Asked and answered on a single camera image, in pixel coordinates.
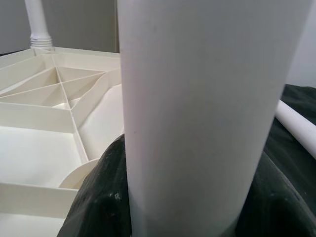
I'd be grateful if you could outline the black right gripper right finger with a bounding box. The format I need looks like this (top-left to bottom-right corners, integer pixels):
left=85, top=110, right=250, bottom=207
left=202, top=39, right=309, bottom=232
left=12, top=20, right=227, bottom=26
left=237, top=152, right=316, bottom=237

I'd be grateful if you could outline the white plastic table leg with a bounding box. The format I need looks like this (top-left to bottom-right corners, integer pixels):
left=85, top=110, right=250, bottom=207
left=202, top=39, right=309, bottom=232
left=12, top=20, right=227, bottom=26
left=115, top=0, right=315, bottom=237
left=24, top=0, right=54, bottom=52
left=274, top=98, right=316, bottom=160

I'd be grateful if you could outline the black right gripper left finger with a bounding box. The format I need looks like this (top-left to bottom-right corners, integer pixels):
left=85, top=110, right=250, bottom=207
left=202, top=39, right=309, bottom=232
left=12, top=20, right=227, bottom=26
left=63, top=134, right=133, bottom=237

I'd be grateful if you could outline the white plastic table top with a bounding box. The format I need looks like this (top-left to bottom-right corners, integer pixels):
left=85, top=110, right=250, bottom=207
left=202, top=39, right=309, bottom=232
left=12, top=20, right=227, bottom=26
left=0, top=46, right=124, bottom=237

